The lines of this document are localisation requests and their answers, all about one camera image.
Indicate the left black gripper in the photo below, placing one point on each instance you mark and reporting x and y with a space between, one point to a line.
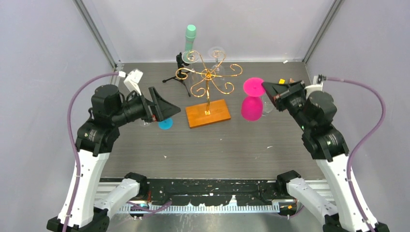
163 109

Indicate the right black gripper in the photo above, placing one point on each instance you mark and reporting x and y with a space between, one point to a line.
274 90

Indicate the blue wine glass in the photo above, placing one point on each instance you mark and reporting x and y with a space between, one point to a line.
165 124

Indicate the pink wine glass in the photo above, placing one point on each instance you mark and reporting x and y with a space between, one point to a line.
252 105

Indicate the clear wine glass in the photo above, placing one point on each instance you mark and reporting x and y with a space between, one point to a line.
190 57
217 53
145 121

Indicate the clear front wine glass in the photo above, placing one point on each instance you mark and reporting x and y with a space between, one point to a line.
145 121

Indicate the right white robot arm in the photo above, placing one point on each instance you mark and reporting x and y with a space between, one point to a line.
313 110

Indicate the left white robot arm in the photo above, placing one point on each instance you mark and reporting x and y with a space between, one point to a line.
110 110

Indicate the small black tripod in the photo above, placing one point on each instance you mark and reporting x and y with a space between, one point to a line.
180 74

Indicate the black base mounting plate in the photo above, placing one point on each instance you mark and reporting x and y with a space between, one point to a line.
210 192

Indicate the mint green bottle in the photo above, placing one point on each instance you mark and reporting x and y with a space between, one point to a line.
190 35

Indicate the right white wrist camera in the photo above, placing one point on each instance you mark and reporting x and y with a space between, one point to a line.
317 84

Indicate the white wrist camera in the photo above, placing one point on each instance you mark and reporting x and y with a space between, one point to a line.
317 84
132 80

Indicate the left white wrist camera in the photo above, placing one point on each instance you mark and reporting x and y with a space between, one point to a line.
132 80

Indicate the gold wire glass rack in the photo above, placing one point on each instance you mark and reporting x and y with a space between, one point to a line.
210 112

